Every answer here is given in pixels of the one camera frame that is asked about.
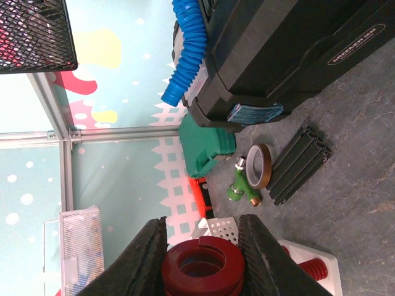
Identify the red large spring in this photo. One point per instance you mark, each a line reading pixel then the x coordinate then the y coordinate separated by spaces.
pixel 315 268
pixel 204 266

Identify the black toolbox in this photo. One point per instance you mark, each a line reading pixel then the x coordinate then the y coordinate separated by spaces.
pixel 264 58

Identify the black wire mesh basket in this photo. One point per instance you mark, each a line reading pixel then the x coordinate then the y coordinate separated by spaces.
pixel 36 36

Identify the clear acrylic wall box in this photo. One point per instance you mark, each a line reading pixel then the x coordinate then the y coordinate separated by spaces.
pixel 72 251

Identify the green small motor part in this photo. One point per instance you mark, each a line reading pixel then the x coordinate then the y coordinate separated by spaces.
pixel 241 187

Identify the white perforated basket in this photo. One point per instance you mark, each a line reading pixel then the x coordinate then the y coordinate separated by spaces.
pixel 225 228

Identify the brown tape roll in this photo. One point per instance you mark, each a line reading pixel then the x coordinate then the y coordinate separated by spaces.
pixel 258 166

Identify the black aluminium extrusion profile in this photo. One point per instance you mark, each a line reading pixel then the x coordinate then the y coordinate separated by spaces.
pixel 300 159

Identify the green plastic case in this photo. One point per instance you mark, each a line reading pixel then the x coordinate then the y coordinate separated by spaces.
pixel 201 146

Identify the orange handled tool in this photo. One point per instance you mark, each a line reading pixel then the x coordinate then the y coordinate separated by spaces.
pixel 201 196

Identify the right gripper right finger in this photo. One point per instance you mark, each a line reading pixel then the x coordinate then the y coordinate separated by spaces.
pixel 269 269

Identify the white peg base plate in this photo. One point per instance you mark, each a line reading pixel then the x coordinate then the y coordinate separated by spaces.
pixel 300 253

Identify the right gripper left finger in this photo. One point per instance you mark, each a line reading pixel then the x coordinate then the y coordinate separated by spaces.
pixel 137 270

